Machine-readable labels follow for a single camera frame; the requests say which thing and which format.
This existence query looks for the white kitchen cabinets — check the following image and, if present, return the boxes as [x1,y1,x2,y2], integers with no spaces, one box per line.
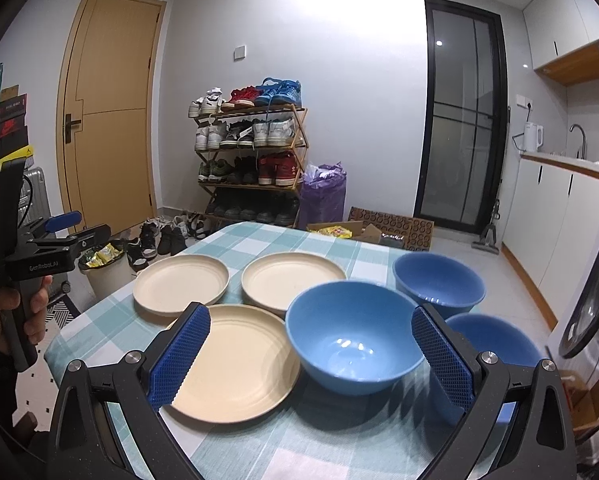
[502,153,599,328]

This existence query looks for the patterned cardboard box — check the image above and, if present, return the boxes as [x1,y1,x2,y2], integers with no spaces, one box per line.
[348,207,434,252]

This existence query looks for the white electric kettle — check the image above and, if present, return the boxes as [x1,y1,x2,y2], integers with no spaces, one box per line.
[523,122,543,153]

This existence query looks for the open brown cardboard box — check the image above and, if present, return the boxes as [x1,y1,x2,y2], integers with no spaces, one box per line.
[306,220,382,244]

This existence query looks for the wooden door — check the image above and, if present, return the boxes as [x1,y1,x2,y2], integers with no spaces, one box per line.
[56,0,166,233]

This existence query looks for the cream trash bin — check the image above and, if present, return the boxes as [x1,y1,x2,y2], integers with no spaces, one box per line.
[77,240,134,300]

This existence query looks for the cream plate front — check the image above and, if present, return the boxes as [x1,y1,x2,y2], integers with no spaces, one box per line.
[172,304,301,425]

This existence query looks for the person's left hand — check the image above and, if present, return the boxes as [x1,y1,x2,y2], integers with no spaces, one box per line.
[0,274,54,356]

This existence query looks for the large light blue bowl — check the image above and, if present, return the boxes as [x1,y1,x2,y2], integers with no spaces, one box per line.
[286,280,424,396]

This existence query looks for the purple plastic bag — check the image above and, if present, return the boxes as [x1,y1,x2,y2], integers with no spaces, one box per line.
[298,162,347,230]

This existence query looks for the vacuum mop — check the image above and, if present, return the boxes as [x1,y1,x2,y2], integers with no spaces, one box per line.
[471,200,500,255]

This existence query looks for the wooden shoe rack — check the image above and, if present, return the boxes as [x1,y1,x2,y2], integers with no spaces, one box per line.
[190,104,309,228]

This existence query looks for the dark blue bowl back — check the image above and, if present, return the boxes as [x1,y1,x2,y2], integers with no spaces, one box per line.
[393,252,486,318]

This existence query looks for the white washing machine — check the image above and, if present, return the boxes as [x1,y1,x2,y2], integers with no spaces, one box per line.
[545,179,599,441]

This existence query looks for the cream plate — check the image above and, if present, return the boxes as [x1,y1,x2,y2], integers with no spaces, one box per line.
[241,252,347,315]
[134,255,230,316]
[172,304,301,425]

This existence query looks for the dark blue bowl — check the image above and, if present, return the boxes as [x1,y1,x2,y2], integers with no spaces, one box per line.
[393,252,486,318]
[431,313,544,426]

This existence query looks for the chrome faucet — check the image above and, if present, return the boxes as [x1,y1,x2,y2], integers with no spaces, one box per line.
[569,124,588,159]

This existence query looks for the teal checkered tablecloth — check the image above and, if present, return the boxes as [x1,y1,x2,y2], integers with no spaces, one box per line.
[45,222,451,479]

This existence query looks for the black framed glass door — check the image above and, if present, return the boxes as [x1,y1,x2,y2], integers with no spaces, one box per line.
[414,0,508,234]

